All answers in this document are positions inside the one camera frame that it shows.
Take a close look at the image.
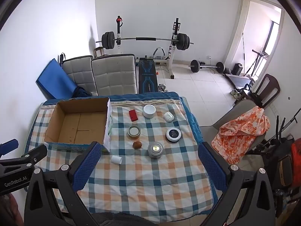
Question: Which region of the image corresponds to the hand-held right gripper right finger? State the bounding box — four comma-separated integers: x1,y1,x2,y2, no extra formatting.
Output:
199,142,275,226

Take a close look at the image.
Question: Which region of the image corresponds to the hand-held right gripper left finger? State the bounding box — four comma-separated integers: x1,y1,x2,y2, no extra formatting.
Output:
24,142,103,226

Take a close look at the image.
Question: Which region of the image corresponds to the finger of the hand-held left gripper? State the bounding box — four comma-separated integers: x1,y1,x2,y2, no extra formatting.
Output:
0,139,19,157
0,144,48,170

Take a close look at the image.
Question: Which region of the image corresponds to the cardboard box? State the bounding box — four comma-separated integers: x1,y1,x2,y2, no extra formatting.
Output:
44,97,113,153

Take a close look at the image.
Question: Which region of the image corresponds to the white tin with black lid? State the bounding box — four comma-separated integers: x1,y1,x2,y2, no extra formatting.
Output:
166,127,182,143

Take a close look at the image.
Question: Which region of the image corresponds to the glass jar with lid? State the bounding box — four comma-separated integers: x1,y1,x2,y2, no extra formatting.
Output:
127,125,141,138

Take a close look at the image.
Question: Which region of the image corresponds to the silver round tin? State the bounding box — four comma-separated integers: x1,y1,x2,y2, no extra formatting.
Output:
148,142,164,159

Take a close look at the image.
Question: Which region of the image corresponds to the orange white patterned cloth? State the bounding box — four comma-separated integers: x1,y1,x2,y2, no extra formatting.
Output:
211,106,270,165

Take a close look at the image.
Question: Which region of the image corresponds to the plaid blanket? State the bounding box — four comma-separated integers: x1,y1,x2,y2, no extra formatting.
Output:
25,91,214,224

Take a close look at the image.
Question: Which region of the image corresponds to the grey chair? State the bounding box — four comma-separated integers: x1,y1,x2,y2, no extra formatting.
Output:
200,99,267,156

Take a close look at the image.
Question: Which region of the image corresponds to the black yellow case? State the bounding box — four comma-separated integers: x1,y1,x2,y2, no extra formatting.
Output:
270,155,294,191

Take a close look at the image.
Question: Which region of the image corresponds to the dark blue knitted cloth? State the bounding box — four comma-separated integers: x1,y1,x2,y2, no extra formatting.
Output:
72,86,93,97

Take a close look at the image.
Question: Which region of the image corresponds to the blue exercise mat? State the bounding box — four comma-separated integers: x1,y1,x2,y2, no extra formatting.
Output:
35,58,80,99

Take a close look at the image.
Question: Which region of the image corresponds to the red bag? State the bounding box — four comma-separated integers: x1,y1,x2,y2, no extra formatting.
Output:
290,140,301,170

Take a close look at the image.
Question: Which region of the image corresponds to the grey tufted cushion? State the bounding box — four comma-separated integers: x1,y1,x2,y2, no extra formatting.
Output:
62,55,98,97
91,54,137,97

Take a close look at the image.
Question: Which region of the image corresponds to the dark wooden chair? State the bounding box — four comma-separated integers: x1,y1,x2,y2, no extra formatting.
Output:
242,74,281,109

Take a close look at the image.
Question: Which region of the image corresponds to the black speaker box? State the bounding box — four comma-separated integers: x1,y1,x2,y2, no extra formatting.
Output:
232,63,245,76

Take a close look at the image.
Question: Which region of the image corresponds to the short barbell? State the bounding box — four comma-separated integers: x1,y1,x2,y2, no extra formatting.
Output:
189,60,224,73

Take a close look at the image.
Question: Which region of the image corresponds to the black weight bench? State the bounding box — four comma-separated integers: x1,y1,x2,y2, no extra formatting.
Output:
138,58,158,93

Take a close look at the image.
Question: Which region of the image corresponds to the barbell on rack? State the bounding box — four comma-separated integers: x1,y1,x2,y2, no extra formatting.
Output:
115,16,182,79

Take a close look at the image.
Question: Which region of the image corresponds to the long barbell with black plates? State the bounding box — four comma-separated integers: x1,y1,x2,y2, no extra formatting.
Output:
95,31,194,51

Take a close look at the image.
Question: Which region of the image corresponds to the exercise machine frame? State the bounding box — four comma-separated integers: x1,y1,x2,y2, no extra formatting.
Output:
245,49,270,76

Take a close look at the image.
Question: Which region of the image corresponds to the grey curved exercise handle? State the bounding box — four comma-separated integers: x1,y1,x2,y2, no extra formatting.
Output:
153,47,168,60

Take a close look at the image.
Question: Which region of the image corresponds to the white door frame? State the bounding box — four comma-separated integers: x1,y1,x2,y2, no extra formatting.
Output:
226,0,286,76

